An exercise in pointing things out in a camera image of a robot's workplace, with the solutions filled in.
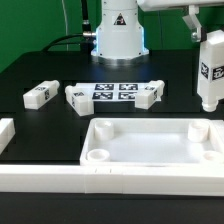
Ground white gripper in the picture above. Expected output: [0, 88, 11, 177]
[137, 0, 224, 42]

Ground white desk top tray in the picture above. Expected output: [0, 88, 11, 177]
[80, 118, 224, 167]

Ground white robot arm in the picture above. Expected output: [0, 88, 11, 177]
[91, 0, 224, 65]

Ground white left obstacle block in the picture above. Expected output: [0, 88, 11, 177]
[0, 118, 15, 154]

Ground white front obstacle bar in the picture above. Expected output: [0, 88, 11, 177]
[0, 165, 224, 196]

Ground white marker base plate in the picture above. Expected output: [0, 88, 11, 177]
[73, 82, 162, 102]

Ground black cable with connector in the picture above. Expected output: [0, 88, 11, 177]
[41, 0, 98, 53]

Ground thin white cable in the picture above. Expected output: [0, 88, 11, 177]
[61, 0, 70, 52]

